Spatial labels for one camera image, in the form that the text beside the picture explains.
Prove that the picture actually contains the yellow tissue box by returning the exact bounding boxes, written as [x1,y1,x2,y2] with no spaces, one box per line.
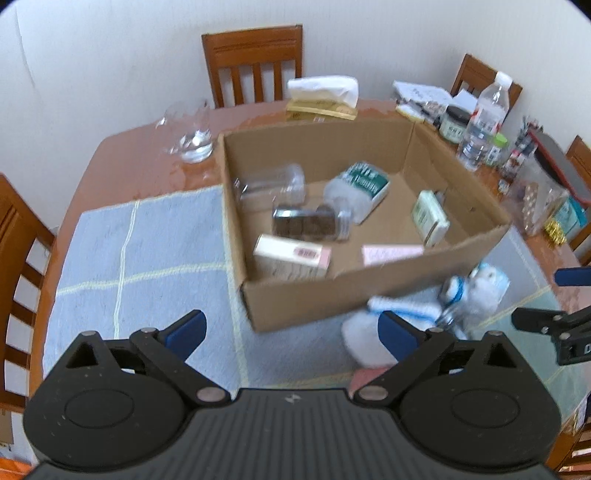
[285,76,360,122]

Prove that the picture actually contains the frosted bottle green label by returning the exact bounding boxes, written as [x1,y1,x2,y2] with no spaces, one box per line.
[322,161,391,225]

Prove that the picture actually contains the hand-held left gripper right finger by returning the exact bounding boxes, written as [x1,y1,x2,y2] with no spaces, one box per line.
[352,311,536,408]

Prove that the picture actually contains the dark-lid glass jar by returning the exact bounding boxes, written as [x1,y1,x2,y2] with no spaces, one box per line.
[438,105,472,145]

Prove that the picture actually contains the pink cardboard box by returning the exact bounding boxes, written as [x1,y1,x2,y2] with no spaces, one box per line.
[362,244,425,267]

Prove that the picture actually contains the blue checked towel mat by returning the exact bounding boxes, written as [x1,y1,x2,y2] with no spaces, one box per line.
[42,185,587,425]

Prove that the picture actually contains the small green-lid bottle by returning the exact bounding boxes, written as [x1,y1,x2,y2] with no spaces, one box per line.
[484,132,509,168]

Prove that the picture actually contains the clear jar with brown contents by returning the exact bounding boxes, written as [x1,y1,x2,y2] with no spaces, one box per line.
[271,205,353,242]

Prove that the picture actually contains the pile of white papers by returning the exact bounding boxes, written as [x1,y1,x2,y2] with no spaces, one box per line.
[392,80,481,123]

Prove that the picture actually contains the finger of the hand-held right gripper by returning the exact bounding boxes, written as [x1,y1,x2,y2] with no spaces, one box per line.
[511,306,591,335]
[554,266,591,288]

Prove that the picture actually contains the wooden chair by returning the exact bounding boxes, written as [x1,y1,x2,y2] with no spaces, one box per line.
[201,25,304,110]
[0,173,57,414]
[450,54,523,121]
[564,135,591,266]

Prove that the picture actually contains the clear plastic water bottle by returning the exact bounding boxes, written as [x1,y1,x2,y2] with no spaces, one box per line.
[457,71,513,172]

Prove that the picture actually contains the clear glass pitcher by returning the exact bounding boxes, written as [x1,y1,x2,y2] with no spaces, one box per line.
[156,99,216,164]

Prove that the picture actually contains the green tissue pack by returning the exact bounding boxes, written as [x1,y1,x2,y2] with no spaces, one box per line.
[412,189,450,248]

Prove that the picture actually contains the teal plastic packet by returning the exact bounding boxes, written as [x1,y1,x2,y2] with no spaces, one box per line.
[553,198,583,232]

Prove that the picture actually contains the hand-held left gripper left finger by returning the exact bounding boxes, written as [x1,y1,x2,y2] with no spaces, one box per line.
[48,309,230,408]

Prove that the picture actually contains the brown cardboard box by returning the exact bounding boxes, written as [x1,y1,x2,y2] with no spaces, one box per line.
[216,117,512,333]

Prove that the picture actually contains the gold metal ornament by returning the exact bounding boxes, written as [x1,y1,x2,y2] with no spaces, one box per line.
[544,221,568,246]

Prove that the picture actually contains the bundle of marker pens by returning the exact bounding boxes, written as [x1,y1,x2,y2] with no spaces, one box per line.
[500,117,539,182]

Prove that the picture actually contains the beige and pink box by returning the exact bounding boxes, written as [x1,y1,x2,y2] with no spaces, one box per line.
[253,234,332,279]

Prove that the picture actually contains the clear plastic jar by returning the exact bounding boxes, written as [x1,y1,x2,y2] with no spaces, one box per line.
[233,163,307,214]

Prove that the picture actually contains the pink knit sock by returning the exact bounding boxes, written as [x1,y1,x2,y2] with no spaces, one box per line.
[348,367,394,392]

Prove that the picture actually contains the wooden chair back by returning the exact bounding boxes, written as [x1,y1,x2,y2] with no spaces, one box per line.
[201,25,304,110]

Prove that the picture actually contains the clear plastic container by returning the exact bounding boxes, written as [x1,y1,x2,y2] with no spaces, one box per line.
[508,159,571,237]

